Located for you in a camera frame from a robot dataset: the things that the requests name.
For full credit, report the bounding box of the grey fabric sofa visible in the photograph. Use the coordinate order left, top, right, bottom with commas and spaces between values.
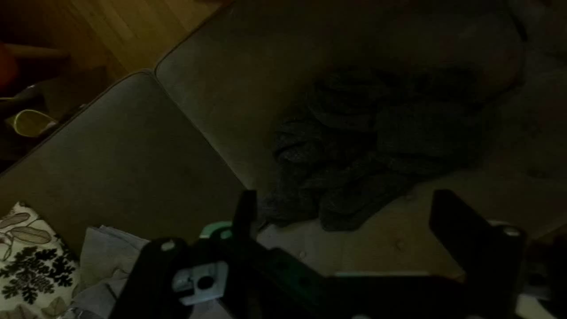
0, 0, 567, 281

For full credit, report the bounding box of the light grey cloth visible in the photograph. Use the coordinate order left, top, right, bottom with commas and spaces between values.
64, 223, 179, 319

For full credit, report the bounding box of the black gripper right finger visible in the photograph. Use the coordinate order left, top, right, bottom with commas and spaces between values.
429, 187, 525, 285

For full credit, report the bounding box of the dark grey crumpled blanket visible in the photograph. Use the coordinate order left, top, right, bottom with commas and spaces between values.
264, 63, 498, 232

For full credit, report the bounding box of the leaf patterned cushion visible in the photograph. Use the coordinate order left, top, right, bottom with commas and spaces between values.
0, 200, 82, 319

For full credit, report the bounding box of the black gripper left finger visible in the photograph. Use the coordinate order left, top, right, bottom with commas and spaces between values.
231, 187, 261, 244

